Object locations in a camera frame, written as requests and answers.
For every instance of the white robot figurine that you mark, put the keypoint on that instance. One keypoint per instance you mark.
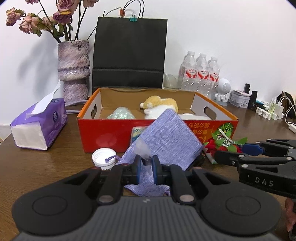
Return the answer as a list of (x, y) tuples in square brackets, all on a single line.
[(222, 90)]

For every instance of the yellow white plush toy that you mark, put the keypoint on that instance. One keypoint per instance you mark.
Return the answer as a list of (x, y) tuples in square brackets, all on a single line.
[(154, 106)]

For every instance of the purple knitted cloth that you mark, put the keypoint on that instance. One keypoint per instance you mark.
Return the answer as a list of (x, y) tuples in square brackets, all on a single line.
[(172, 141)]

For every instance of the right water bottle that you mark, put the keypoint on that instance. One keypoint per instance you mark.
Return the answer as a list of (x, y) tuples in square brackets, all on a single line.
[(214, 72)]

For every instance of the person's right hand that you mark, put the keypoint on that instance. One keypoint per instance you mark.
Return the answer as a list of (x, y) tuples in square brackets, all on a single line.
[(290, 214)]

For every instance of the green sequin pouch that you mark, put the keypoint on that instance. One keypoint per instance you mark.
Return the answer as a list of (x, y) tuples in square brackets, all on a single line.
[(121, 113)]

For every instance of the middle water bottle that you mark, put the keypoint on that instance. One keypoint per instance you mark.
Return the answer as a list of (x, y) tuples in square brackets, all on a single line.
[(203, 74)]

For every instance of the red artificial rose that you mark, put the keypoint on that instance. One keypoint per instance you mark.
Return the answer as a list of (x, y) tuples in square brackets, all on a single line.
[(221, 141)]

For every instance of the purple ceramic vase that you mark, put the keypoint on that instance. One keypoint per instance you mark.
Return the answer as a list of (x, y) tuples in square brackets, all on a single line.
[(74, 69)]

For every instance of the black lipstick tube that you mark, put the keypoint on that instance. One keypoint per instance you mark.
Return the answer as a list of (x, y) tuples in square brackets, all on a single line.
[(246, 88)]

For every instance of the water bottle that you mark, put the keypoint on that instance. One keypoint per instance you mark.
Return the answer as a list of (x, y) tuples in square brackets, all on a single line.
[(214, 72), (188, 72), (203, 74)]

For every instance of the left water bottle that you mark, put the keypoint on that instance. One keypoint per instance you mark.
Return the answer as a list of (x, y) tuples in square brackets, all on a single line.
[(188, 72)]

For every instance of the purple tissue pack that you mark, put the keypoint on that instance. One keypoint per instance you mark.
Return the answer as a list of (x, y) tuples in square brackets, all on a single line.
[(38, 126)]

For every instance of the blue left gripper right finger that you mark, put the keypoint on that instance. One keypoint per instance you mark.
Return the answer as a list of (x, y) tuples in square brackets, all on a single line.
[(156, 169)]

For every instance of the teal binder clip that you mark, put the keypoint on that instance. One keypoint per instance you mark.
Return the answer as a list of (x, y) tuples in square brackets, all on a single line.
[(133, 18)]

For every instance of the white charger with cable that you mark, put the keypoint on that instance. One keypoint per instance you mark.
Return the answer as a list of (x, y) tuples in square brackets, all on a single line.
[(284, 108)]

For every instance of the black paper bag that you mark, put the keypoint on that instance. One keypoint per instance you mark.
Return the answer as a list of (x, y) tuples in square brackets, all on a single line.
[(129, 54)]

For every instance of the grey glass cup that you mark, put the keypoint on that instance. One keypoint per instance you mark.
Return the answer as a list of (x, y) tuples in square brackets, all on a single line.
[(170, 81)]

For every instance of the dried pink rose bouquet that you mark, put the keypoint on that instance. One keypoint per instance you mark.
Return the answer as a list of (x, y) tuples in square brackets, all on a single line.
[(65, 22)]

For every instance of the small white tin box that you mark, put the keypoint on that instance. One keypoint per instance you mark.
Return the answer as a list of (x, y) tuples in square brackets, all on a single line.
[(239, 99)]

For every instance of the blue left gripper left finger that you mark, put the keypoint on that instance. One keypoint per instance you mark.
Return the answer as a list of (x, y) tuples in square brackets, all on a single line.
[(138, 163)]

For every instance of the black cosmetic tube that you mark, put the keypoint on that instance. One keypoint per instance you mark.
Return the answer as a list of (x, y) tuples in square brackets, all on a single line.
[(252, 101)]

